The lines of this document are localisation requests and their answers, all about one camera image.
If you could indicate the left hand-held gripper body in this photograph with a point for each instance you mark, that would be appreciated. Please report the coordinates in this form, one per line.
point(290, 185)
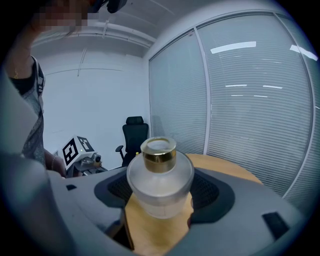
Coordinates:
point(75, 152)

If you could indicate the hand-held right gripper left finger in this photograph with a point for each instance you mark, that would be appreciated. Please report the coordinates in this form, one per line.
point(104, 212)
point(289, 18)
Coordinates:
point(87, 200)

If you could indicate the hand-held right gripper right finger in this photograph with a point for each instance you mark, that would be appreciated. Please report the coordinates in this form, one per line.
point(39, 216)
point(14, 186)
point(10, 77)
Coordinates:
point(250, 212)

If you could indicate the small clear glass jar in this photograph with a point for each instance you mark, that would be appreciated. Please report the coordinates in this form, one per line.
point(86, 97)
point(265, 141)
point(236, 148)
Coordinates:
point(160, 187)

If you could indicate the person's left forearm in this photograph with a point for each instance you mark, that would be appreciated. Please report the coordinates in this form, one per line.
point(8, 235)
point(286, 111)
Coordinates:
point(56, 162)

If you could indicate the round wooden table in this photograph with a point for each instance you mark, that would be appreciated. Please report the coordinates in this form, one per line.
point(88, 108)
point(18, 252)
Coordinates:
point(155, 232)

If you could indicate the person's body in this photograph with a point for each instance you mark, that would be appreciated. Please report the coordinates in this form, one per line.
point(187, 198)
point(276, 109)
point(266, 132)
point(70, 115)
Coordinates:
point(32, 112)

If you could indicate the black office chair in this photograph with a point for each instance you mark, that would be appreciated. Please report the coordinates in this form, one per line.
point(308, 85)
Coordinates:
point(133, 135)

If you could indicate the black head-worn camera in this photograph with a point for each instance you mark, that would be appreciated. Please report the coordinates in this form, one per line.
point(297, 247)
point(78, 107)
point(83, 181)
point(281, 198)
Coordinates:
point(115, 5)

